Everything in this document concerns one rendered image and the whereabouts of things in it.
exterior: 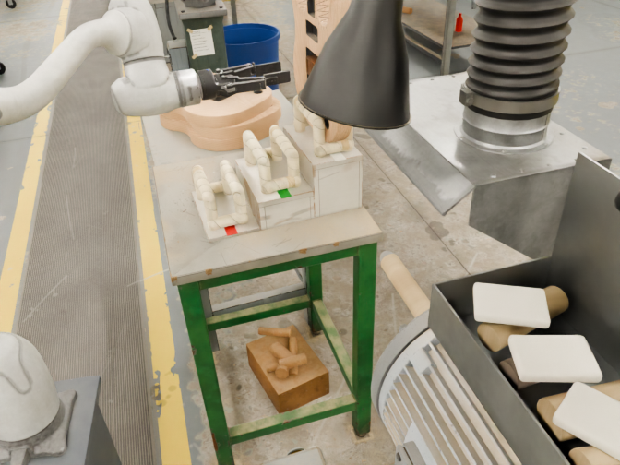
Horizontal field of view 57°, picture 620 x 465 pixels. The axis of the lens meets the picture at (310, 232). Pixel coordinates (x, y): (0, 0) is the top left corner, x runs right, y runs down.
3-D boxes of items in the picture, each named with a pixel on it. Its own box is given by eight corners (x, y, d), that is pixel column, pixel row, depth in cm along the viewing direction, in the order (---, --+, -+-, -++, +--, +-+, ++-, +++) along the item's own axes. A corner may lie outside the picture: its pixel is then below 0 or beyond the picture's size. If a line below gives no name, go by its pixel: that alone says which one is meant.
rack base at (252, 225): (262, 230, 159) (262, 227, 158) (208, 244, 154) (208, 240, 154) (237, 184, 180) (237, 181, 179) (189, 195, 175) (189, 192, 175)
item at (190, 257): (375, 408, 199) (384, 232, 156) (211, 455, 187) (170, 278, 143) (321, 296, 248) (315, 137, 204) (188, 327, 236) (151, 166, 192)
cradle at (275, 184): (303, 186, 158) (302, 176, 156) (263, 196, 155) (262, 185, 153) (299, 181, 161) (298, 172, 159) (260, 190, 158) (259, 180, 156)
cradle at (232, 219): (250, 223, 159) (248, 213, 157) (209, 232, 156) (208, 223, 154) (246, 217, 161) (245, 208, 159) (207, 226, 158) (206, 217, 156)
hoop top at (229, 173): (246, 198, 155) (245, 188, 154) (234, 201, 154) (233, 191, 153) (230, 166, 171) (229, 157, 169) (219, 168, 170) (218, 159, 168)
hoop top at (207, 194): (217, 206, 153) (215, 195, 151) (205, 208, 152) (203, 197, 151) (202, 171, 169) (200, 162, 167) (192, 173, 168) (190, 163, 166)
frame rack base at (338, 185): (363, 207, 166) (364, 154, 156) (315, 219, 162) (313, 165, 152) (328, 165, 187) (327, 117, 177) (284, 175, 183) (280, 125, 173)
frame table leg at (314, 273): (324, 334, 253) (317, 153, 201) (312, 338, 252) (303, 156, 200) (320, 326, 257) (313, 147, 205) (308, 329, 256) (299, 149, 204)
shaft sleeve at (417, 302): (426, 339, 79) (438, 348, 81) (443, 325, 79) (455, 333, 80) (376, 264, 93) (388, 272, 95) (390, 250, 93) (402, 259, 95)
